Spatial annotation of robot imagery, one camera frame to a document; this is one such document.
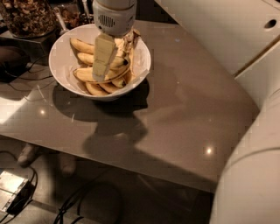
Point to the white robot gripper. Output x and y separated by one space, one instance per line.
115 19

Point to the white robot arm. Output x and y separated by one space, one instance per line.
212 122

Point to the long yellow banana in bunch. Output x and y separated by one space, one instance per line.
115 72

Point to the white ceramic bowl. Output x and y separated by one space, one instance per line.
63 61

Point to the tray with dark food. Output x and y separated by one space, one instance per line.
72 16

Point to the glass jar of nuts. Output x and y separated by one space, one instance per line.
27 19

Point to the grey sock foot right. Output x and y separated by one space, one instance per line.
67 164

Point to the grey sock foot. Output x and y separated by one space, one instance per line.
28 154
67 164

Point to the grey sock foot left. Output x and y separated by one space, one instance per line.
28 154

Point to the silver box on floor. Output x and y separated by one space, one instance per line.
14 192

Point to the white spoon handle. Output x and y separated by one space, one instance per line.
62 24

